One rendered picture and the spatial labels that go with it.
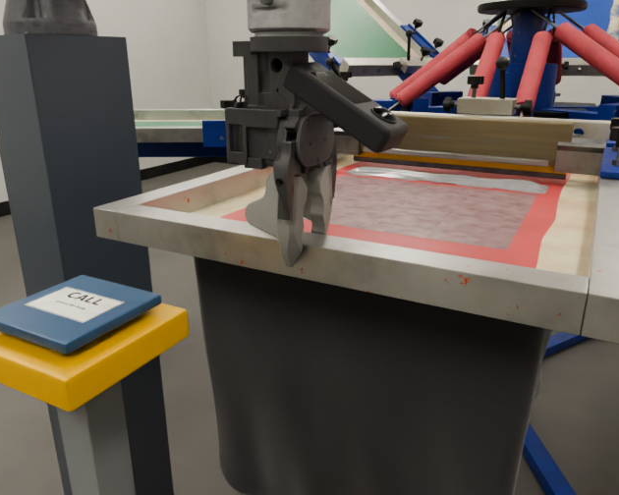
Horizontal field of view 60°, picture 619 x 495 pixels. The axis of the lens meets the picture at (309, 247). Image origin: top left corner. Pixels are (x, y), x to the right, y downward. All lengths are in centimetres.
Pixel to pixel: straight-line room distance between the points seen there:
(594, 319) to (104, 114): 85
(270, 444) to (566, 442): 134
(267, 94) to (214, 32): 598
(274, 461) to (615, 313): 54
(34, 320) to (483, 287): 36
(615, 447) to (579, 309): 160
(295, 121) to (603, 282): 29
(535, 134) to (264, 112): 63
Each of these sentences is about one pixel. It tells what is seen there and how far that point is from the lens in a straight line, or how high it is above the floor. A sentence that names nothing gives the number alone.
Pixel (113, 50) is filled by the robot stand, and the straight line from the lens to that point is 107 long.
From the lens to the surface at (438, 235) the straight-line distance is 69.
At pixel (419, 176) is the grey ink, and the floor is 96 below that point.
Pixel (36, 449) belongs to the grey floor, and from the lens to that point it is 201.
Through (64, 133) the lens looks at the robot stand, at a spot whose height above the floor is 104.
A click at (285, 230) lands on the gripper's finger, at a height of 101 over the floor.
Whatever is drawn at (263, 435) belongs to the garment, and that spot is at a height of 65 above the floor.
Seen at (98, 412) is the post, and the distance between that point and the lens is 52.
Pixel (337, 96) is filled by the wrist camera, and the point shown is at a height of 113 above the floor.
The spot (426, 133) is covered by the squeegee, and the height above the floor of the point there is 103.
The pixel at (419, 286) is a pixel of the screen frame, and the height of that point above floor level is 97.
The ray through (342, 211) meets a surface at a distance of 77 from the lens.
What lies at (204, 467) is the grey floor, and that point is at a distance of 178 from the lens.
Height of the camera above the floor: 116
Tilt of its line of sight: 19 degrees down
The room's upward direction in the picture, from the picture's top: straight up
